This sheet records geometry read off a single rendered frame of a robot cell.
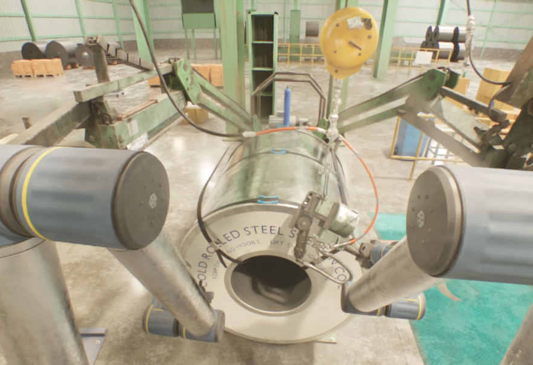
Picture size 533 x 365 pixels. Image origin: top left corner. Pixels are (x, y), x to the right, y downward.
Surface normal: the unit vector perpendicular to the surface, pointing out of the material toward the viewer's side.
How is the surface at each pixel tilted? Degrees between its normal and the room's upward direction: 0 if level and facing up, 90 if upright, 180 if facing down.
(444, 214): 86
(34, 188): 55
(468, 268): 101
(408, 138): 93
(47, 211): 76
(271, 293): 1
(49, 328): 86
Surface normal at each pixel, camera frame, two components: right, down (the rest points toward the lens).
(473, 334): 0.00, -0.88
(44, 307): 0.87, 0.18
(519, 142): -0.12, 0.47
